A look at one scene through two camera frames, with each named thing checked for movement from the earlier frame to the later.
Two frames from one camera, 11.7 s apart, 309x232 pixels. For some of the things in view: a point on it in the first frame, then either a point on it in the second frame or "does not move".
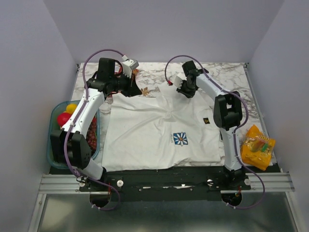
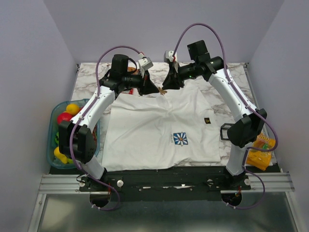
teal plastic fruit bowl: (56, 110) does not move
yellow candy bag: (257, 149) does not move
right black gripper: (187, 94) → (173, 80)
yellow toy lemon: (71, 108) does not move
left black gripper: (132, 89) → (148, 87)
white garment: (163, 129) does not move
